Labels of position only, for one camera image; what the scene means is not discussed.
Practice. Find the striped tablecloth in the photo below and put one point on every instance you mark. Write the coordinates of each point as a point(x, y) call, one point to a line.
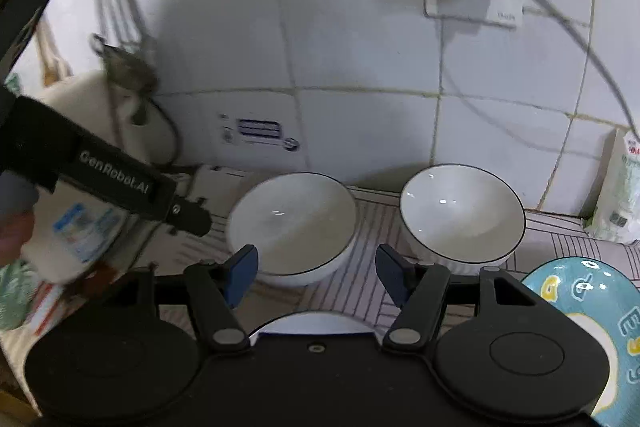
point(372, 217)

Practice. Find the white ribbed bowl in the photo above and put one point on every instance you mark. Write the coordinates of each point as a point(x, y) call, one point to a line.
point(460, 212)
point(290, 227)

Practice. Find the white plastic packet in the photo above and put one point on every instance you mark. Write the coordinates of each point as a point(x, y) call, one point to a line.
point(620, 197)

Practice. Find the person's left hand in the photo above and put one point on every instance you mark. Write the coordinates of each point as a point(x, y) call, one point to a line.
point(12, 239)

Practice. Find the large white plate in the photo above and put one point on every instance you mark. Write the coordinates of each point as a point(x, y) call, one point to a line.
point(312, 324)

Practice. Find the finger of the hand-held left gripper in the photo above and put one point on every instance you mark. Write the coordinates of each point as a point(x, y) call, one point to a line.
point(192, 219)

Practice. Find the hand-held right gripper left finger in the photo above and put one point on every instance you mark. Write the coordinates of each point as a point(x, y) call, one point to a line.
point(242, 274)

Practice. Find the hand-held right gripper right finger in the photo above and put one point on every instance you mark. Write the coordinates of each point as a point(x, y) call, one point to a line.
point(392, 274)

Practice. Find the white rice cooker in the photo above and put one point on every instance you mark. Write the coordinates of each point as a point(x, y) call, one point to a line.
point(75, 92)

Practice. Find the wooden spatula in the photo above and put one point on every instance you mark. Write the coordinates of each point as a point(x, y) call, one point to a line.
point(50, 52)

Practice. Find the blue egg print plate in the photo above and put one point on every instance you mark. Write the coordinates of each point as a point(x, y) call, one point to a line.
point(575, 292)

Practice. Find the wall sticker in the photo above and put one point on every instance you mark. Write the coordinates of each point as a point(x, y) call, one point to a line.
point(257, 129)

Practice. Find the metal ladle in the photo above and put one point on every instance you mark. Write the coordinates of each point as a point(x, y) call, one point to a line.
point(127, 74)

